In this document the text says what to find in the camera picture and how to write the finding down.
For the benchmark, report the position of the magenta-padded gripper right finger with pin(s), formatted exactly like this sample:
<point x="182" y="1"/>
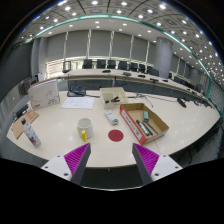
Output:
<point x="147" y="159"/>

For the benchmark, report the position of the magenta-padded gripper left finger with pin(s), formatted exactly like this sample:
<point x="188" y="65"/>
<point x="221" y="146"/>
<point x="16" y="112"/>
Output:
<point x="76" y="159"/>

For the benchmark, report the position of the clear bottle with white label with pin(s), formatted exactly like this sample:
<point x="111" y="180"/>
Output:
<point x="32" y="134"/>

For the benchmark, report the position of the thick black and silver marker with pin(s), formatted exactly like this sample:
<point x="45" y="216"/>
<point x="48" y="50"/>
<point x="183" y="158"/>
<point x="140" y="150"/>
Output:
<point x="143" y="128"/>

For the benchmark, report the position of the thin black pen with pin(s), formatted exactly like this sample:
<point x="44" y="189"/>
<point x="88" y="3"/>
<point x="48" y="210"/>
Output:
<point x="152" y="128"/>

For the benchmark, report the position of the open brown box, red side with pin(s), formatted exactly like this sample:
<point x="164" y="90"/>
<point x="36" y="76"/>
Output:
<point x="159" y="122"/>

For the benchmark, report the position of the flat round red coaster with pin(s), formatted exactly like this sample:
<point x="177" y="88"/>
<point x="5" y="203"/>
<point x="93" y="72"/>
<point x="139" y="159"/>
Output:
<point x="115" y="135"/>

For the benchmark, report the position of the green whiteboard eraser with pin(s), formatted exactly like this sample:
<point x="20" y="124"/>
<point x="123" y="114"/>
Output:
<point x="146" y="115"/>

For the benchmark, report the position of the small white flat carton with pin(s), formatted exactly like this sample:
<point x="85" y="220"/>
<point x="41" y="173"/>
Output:
<point x="111" y="117"/>

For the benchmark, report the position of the white printed paper sheet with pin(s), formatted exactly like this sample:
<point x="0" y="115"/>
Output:
<point x="78" y="103"/>

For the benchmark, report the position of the brown paper envelope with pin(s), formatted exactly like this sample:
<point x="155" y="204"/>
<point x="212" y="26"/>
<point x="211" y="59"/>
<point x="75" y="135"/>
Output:
<point x="25" y="124"/>

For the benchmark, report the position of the black stapler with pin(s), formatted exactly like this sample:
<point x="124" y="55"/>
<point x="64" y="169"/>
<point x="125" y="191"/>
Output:
<point x="115" y="99"/>

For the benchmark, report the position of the black desk telephone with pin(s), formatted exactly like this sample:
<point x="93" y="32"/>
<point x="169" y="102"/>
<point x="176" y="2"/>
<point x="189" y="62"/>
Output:
<point x="76" y="91"/>

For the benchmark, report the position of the large white printed box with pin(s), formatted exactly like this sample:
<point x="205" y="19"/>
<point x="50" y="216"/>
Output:
<point x="43" y="95"/>

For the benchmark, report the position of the black power strip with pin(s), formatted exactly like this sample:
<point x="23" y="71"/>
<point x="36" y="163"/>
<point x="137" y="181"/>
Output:
<point x="21" y="111"/>

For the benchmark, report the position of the small open white cardboard box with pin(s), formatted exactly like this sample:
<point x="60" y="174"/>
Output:
<point x="117" y="91"/>

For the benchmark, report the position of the row of black office chairs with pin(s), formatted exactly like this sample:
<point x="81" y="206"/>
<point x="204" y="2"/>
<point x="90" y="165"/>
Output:
<point x="111" y="64"/>

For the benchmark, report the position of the group of round ceiling lights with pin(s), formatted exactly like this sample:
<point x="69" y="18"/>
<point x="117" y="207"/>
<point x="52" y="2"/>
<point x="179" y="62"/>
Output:
<point x="95" y="2"/>

